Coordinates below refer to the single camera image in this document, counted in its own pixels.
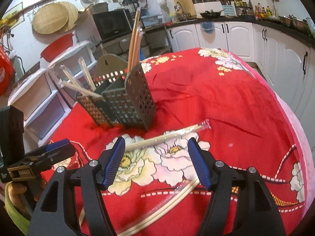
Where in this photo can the person's left hand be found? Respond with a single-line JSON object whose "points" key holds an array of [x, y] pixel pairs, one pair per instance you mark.
{"points": [[17, 189]]}

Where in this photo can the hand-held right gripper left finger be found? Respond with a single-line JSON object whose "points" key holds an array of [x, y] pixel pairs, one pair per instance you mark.
{"points": [[114, 161]]}

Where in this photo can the steel basin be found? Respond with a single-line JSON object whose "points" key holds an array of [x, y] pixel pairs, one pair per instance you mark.
{"points": [[294, 23]]}

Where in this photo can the olive plastic utensil basket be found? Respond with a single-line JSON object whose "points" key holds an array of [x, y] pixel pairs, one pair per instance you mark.
{"points": [[123, 103]]}

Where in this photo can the person's left forearm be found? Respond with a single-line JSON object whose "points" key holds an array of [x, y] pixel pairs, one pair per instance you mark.
{"points": [[14, 216]]}

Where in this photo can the round wooden board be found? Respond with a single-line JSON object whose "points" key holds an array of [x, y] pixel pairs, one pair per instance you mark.
{"points": [[72, 14], [49, 19]]}

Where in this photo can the red floral blanket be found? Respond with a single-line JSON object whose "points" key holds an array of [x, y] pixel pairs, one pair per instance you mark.
{"points": [[209, 91]]}

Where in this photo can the wrapped chopsticks left compartment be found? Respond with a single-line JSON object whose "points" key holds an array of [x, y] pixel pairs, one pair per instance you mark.
{"points": [[76, 56]]}

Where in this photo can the group of condiment bottles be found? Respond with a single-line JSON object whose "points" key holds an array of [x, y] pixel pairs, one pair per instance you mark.
{"points": [[263, 11]]}

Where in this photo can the white kitchen cabinets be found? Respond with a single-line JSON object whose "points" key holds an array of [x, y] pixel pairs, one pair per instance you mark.
{"points": [[246, 36]]}

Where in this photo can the wooden cutting board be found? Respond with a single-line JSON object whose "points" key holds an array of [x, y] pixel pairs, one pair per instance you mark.
{"points": [[184, 5]]}

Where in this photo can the red plastic basin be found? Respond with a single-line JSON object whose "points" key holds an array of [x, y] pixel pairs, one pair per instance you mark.
{"points": [[56, 48]]}

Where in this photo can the long wooden rolling pin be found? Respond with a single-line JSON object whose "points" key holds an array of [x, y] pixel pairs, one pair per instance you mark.
{"points": [[44, 1]]}

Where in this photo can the black wok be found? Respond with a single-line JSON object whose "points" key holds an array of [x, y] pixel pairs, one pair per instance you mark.
{"points": [[210, 14]]}

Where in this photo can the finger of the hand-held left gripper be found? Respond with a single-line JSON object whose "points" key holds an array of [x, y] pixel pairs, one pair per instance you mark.
{"points": [[57, 145], [54, 156]]}

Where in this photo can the red plastic bag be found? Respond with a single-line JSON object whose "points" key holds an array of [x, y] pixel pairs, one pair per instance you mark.
{"points": [[5, 71]]}

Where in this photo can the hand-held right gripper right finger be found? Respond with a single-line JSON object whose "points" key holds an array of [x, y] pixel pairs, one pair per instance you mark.
{"points": [[199, 164]]}

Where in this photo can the white plastic drawer unit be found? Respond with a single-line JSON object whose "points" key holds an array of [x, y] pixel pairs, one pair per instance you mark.
{"points": [[39, 108]]}

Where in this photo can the black microwave oven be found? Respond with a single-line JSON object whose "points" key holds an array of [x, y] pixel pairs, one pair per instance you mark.
{"points": [[112, 24]]}

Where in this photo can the blue dish rack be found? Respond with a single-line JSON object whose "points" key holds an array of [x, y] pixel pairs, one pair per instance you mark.
{"points": [[150, 18]]}

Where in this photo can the wooden chopsticks pair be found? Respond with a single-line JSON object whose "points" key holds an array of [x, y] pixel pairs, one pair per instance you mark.
{"points": [[167, 135], [81, 88], [169, 199], [87, 73], [136, 51], [71, 77], [133, 41]]}

